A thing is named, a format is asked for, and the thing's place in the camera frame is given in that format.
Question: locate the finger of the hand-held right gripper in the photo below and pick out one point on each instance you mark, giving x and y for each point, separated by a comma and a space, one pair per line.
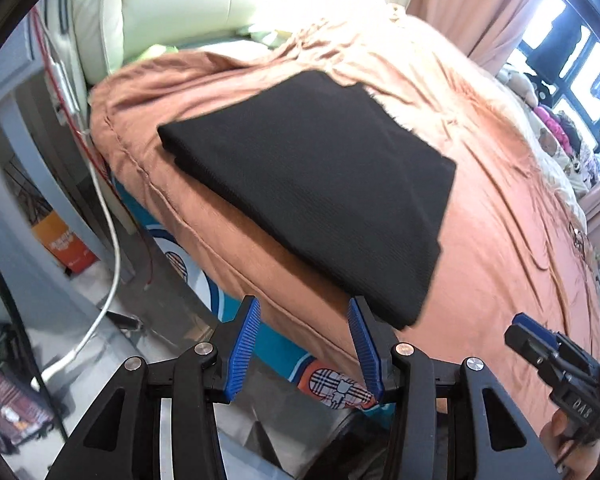
555, 337
530, 350

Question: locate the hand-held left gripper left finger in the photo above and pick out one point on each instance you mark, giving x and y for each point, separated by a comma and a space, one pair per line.
242, 350

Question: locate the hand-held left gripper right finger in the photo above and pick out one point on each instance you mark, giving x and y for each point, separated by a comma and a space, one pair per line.
367, 350

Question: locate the black T-shirt with patterned shoulders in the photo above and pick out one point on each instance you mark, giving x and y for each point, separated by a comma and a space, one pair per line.
320, 180

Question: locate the person's right hand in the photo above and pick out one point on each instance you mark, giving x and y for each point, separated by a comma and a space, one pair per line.
560, 435

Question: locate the orange duvet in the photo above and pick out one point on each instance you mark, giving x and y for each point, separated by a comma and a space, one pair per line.
505, 240

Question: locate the cream blanket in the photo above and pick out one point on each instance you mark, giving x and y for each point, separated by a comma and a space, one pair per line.
555, 180

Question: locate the floral cloth pile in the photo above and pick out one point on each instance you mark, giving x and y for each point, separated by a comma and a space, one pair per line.
587, 167

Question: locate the orange box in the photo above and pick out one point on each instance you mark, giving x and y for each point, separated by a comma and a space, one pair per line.
62, 242

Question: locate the pink cloth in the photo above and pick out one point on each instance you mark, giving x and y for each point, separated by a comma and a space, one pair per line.
555, 127

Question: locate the phone with lit screen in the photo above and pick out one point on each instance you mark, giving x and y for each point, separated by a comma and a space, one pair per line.
15, 410

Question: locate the white plush toy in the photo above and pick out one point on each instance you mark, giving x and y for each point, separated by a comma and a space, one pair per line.
515, 85

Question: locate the black framed window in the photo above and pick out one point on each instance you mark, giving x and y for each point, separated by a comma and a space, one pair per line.
585, 75

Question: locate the pale green pillow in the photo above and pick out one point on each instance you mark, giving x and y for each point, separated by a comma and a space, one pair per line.
160, 51

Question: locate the grey furniture frame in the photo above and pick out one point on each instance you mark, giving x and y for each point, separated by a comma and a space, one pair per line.
10, 125

